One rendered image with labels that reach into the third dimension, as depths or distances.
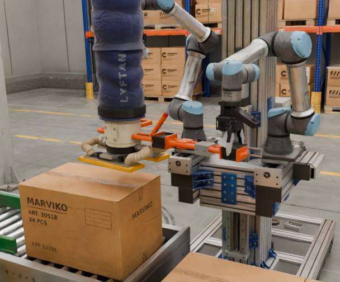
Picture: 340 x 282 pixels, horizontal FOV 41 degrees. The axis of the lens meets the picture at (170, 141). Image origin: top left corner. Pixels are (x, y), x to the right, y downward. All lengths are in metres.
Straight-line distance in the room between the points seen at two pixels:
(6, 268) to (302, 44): 1.77
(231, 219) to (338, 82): 6.48
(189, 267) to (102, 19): 1.24
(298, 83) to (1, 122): 3.64
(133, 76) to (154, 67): 8.29
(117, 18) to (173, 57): 8.10
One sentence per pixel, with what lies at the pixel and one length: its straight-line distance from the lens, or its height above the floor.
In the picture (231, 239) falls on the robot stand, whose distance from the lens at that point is 2.80.
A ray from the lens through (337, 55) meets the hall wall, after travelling 10.31.
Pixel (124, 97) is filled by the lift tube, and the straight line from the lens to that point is 2.02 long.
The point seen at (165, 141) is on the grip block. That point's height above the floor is 1.21.
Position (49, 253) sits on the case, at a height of 0.60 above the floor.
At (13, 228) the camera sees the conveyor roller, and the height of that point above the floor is 0.54.
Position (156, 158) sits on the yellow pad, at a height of 1.10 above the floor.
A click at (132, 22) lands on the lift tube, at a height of 1.71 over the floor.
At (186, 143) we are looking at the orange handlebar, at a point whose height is 1.21.
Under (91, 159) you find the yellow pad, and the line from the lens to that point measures 2.15.
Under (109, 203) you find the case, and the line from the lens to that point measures 2.06.
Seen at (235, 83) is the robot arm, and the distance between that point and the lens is 1.74.
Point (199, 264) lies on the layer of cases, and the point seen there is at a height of 0.54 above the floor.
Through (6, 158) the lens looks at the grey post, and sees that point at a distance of 5.26.
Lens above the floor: 1.70
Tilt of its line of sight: 14 degrees down
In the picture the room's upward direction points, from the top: 2 degrees counter-clockwise
